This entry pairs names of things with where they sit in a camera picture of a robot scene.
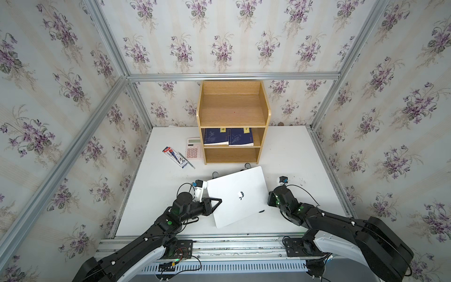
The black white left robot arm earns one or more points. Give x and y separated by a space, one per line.
125 263

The dark blue right notebook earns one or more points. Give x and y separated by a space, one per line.
240 137

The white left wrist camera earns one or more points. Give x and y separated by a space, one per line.
199 187

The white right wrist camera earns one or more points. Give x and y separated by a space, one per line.
283 181

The grey pen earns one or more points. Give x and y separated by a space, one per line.
186 160

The dark blue notebook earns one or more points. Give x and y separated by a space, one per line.
240 137
216 136

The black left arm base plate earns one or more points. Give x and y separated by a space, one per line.
179 249

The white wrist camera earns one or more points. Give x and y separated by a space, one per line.
199 187
283 181

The wooden two-tier shelf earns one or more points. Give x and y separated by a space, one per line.
233 104

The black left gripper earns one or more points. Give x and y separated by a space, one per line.
207 207

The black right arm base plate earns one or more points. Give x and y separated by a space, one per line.
298 247

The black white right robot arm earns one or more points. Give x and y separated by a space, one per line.
370 242

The silver laptop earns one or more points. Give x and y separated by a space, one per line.
243 194

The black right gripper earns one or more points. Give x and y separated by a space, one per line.
270 197

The pink white calculator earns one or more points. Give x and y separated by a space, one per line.
194 149

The dark blue left notebook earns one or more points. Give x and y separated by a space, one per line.
216 136

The red blue pen package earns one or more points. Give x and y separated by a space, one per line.
174 156

